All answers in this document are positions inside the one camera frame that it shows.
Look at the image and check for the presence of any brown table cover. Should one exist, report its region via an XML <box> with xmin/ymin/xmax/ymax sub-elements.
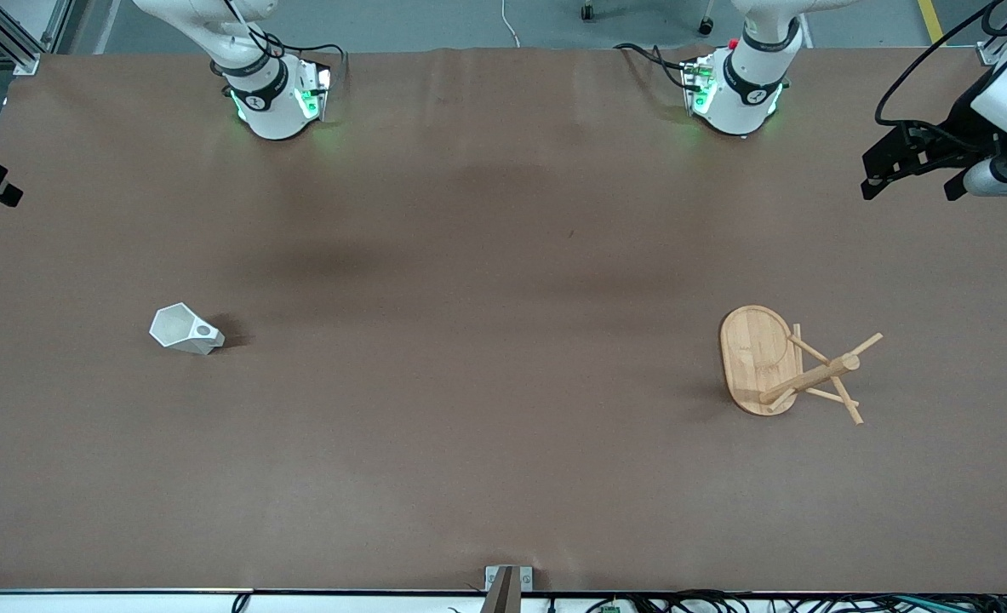
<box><xmin>0</xmin><ymin>47</ymin><xmax>1007</xmax><ymax>593</ymax></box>

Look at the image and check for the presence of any black right base cable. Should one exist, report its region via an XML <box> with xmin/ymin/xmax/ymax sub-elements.
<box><xmin>260</xmin><ymin>32</ymin><xmax>348</xmax><ymax>90</ymax></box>

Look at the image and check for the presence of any wooden cup rack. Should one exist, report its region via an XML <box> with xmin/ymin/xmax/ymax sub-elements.
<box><xmin>718</xmin><ymin>305</ymin><xmax>884</xmax><ymax>426</ymax></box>

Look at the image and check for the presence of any black base cable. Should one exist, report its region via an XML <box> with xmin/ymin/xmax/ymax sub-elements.
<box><xmin>614</xmin><ymin>43</ymin><xmax>693</xmax><ymax>90</ymax></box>
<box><xmin>260</xmin><ymin>32</ymin><xmax>348</xmax><ymax>90</ymax></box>

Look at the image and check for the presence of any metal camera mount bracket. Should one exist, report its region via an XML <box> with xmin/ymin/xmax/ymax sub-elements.
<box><xmin>484</xmin><ymin>565</ymin><xmax>535</xmax><ymax>613</ymax></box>

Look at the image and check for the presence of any black left base cable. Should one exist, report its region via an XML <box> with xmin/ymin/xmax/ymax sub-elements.
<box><xmin>614</xmin><ymin>43</ymin><xmax>693</xmax><ymax>90</ymax></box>

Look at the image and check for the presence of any white faceted cup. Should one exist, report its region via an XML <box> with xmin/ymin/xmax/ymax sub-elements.
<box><xmin>149</xmin><ymin>302</ymin><xmax>226</xmax><ymax>356</ymax></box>

